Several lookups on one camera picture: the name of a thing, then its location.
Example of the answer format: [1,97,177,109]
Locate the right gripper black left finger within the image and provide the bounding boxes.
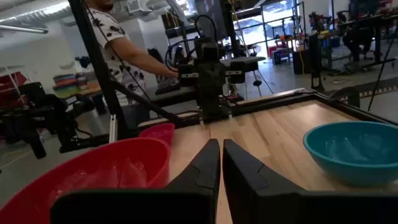
[50,138,221,224]

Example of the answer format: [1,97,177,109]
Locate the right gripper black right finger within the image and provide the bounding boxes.
[222,138,398,224]

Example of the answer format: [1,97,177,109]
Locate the stacked red yellow green bowls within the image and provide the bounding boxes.
[0,137,171,224]

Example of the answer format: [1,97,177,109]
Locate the stack of colourful bins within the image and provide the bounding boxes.
[52,71,101,98]

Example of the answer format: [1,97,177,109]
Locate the small pink bowl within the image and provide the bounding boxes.
[138,123,176,146]

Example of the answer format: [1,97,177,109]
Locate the person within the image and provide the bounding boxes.
[83,0,180,107]

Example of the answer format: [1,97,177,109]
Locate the teal bowl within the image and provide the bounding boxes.
[302,121,398,187]

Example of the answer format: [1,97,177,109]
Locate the black office chair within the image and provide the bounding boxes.
[0,81,82,160]

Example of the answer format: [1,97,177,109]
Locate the ceiling tube light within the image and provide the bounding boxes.
[0,24,49,35]

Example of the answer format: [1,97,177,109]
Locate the black aluminium table frame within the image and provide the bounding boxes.
[58,0,398,154]

